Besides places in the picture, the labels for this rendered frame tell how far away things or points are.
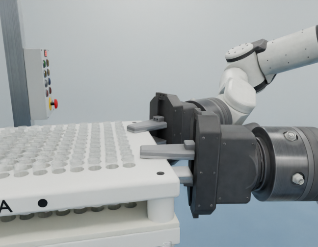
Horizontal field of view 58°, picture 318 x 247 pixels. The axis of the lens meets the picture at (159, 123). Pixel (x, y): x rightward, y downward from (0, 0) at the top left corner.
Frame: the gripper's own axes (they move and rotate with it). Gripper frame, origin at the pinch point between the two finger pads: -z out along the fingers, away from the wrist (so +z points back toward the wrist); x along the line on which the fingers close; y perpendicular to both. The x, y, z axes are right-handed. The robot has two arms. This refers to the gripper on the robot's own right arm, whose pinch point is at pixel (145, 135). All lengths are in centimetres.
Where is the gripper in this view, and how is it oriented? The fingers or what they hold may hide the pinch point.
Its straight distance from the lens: 44.4
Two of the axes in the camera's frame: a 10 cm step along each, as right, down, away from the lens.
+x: -0.3, 9.7, 2.4
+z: 7.2, -1.5, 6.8
